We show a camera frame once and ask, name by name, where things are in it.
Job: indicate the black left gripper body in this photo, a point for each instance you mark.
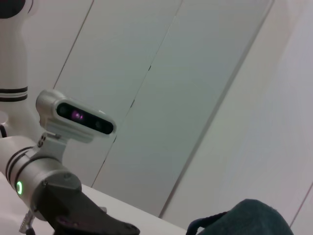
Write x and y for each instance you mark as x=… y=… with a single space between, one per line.
x=73 y=210

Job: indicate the dark teal fabric bag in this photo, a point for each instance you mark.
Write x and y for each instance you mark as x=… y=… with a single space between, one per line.
x=252 y=220

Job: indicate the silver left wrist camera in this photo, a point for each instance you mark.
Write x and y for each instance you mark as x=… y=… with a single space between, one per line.
x=80 y=117

